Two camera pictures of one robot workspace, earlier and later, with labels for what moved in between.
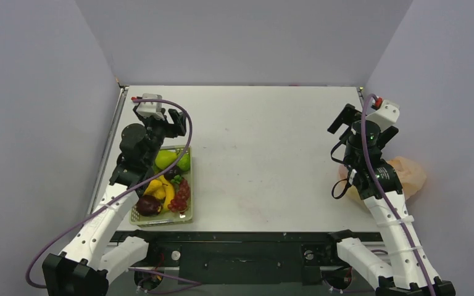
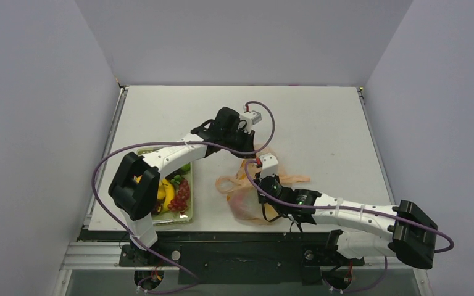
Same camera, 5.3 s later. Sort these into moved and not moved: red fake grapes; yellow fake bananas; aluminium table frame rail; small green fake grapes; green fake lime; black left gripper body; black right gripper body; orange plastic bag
Moved: orange plastic bag; black right gripper body; black left gripper body
Not moved: green fake lime; small green fake grapes; red fake grapes; aluminium table frame rail; yellow fake bananas
